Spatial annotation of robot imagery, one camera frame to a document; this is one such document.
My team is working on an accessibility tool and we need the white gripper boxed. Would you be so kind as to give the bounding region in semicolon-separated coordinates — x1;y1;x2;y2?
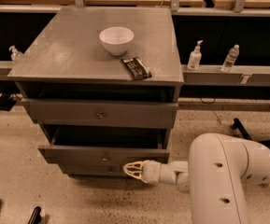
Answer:
123;160;162;184

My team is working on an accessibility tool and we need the grey drawer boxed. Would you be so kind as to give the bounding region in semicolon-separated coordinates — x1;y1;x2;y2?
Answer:
58;163;133;177
21;98;178;129
38;126;169;166

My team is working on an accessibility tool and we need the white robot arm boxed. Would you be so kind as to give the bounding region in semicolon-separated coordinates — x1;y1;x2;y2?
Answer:
123;133;270;224

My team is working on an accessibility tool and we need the grey bottom drawer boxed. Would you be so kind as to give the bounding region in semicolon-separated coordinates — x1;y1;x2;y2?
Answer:
58;163;133;177

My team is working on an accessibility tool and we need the grey wooden drawer cabinet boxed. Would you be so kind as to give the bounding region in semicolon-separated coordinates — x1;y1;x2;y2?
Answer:
7;5;184;176

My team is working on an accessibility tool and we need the grey top drawer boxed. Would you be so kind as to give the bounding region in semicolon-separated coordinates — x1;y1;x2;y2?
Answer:
21;98;178;129

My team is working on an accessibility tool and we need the black snack bar wrapper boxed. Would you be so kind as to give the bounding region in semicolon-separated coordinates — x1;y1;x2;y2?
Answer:
121;57;152;80

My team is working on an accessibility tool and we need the black object on floor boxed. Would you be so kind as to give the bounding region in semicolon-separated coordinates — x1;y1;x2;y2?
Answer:
28;206;41;224

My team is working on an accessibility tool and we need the white pump sanitizer bottle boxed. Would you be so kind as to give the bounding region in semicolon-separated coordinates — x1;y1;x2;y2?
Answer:
187;40;203;71

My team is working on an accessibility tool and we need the white ceramic bowl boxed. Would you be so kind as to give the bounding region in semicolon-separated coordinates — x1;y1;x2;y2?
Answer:
99;27;135;56

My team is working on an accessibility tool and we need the black box under shelf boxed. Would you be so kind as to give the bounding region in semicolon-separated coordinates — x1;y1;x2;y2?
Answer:
0;93;16;111

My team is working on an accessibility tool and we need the clear plastic water bottle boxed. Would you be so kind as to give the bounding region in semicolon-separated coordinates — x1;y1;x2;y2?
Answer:
221;44;239;72

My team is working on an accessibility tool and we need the small clear pump bottle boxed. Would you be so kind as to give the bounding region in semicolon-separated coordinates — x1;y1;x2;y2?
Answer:
8;46;22;62

